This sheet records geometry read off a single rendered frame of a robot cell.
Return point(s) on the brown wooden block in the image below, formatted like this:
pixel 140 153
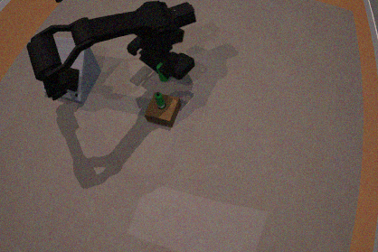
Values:
pixel 165 116

